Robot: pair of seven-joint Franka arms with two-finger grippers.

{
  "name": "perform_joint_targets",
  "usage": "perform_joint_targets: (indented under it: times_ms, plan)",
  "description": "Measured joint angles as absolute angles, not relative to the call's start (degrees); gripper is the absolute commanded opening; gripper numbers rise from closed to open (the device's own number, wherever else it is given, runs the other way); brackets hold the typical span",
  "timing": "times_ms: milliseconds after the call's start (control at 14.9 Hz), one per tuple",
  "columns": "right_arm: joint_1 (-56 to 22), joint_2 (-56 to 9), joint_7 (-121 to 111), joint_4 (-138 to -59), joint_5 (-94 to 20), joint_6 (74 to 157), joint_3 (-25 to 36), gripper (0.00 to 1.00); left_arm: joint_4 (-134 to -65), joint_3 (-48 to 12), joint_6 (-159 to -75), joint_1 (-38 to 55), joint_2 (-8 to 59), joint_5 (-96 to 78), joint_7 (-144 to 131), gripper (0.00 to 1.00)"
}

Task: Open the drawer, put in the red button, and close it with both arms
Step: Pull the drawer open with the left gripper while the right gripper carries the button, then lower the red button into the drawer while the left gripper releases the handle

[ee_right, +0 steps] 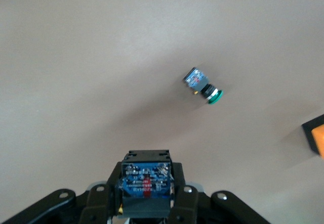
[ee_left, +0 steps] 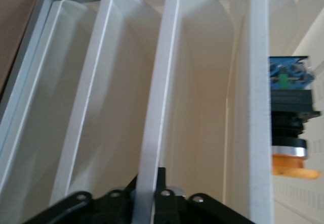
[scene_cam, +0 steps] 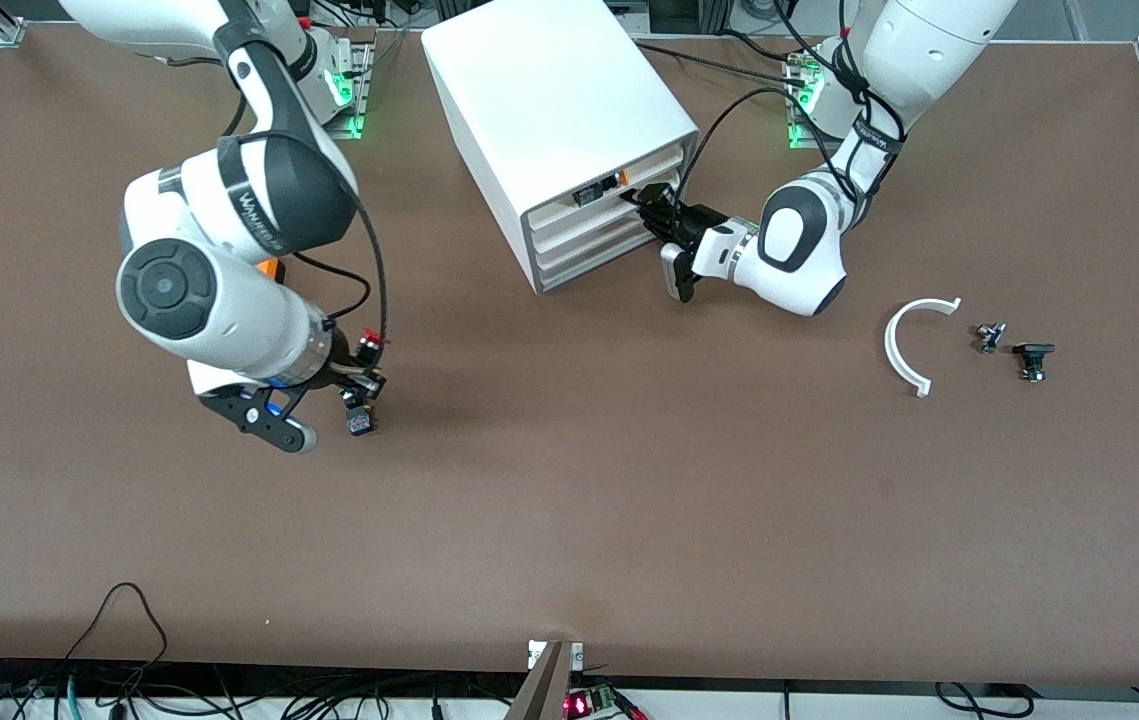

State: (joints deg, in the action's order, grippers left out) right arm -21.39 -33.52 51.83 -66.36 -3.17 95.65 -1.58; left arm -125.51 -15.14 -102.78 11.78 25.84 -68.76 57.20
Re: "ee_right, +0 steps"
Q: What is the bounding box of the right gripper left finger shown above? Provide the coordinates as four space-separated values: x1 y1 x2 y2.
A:
0 162 124 224

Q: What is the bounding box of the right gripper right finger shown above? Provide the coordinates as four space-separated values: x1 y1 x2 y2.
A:
172 162 272 224

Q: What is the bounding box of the red push button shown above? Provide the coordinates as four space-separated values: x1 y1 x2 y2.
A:
117 150 176 219

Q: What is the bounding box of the green push button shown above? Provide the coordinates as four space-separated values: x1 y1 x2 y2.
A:
182 67 225 106

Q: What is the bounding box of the orange button box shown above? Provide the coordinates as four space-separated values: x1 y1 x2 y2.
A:
301 114 324 159

